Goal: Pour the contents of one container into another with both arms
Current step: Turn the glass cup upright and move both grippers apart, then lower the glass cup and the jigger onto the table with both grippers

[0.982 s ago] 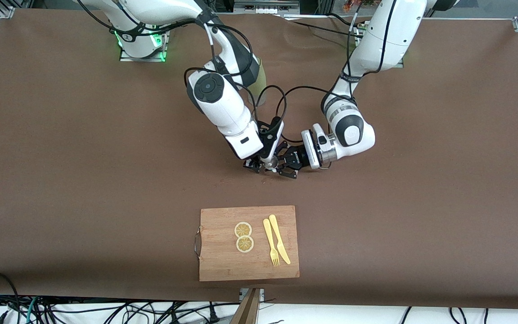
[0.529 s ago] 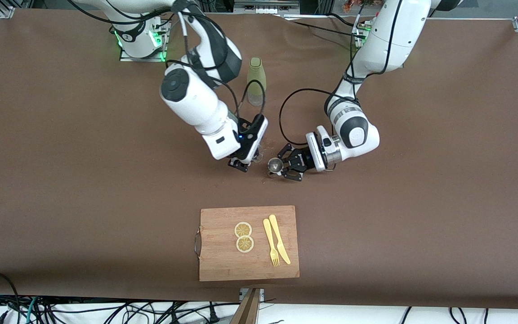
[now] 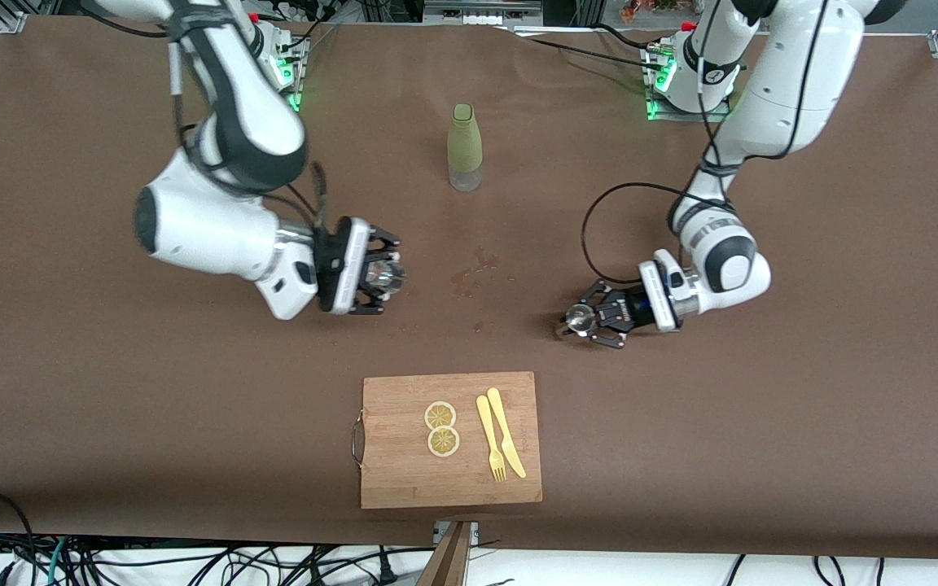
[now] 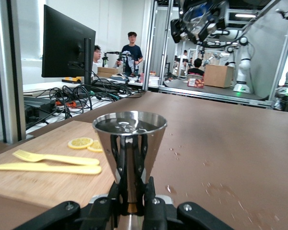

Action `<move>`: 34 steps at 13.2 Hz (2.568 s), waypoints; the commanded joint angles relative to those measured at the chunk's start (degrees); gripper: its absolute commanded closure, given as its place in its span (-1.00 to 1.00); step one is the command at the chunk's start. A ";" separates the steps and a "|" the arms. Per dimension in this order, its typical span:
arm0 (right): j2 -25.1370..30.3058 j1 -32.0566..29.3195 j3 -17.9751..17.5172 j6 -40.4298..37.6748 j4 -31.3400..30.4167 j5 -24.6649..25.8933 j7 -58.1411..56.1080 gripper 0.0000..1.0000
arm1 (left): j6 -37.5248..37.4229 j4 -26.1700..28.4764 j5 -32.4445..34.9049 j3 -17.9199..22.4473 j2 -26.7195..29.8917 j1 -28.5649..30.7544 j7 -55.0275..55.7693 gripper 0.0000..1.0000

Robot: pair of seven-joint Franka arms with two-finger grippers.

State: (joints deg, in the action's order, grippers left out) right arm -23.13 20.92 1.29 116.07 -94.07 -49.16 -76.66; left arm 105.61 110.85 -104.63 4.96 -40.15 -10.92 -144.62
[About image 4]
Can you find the large cardboard box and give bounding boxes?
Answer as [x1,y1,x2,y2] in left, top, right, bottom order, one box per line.
[203,64,235,89]

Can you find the yellow plastic fork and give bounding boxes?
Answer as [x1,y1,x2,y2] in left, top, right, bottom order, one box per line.
[12,149,100,166]

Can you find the aluminium table edge rail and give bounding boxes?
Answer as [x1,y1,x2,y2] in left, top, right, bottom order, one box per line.
[158,85,274,107]

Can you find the spilled liquid drops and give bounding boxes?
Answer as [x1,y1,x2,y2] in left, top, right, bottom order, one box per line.
[167,133,281,222]

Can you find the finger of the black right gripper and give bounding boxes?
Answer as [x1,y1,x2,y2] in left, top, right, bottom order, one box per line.
[170,19,190,44]
[199,18,227,41]

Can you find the black handheld camera rig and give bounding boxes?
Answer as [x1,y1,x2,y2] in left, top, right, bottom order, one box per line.
[102,50,135,68]

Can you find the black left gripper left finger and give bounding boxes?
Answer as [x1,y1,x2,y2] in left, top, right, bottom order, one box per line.
[14,182,122,230]

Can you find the small red white box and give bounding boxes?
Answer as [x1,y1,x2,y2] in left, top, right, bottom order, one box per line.
[187,78,205,89]

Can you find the black computer monitor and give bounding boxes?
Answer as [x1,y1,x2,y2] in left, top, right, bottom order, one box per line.
[41,4,97,85]

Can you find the clear glass shaker cup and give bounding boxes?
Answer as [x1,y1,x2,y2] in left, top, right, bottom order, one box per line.
[182,4,208,41]

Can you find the aluminium frame post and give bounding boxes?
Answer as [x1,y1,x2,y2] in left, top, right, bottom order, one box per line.
[0,0,27,144]
[144,0,173,92]

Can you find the yellow lemon slice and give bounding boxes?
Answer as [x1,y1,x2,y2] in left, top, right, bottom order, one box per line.
[87,140,104,153]
[67,137,94,150]

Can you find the wooden cutting board metal handle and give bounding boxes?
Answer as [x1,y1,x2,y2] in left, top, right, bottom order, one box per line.
[0,120,116,212]

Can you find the standing person navy shirt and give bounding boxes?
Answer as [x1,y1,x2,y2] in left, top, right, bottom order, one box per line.
[121,32,144,77]

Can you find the steel double jigger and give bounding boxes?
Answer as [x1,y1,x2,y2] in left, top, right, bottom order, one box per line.
[92,110,168,230]

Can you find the yellow plastic knife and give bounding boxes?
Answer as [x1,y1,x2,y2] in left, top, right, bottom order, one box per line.
[0,162,102,175]

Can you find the seated person with glasses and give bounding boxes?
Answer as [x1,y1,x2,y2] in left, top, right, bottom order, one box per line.
[92,45,104,75]

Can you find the flat cardboard box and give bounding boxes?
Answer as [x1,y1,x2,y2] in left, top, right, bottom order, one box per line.
[97,67,120,78]

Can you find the person in black red shirt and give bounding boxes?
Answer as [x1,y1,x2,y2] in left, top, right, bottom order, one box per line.
[188,58,205,75]

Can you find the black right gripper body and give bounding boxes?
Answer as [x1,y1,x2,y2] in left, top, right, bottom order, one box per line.
[182,0,230,23]

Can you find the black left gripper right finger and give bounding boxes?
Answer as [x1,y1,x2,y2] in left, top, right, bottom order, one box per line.
[143,176,234,230]

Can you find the black desk cable tangle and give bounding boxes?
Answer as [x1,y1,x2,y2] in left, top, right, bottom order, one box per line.
[24,81,146,120]

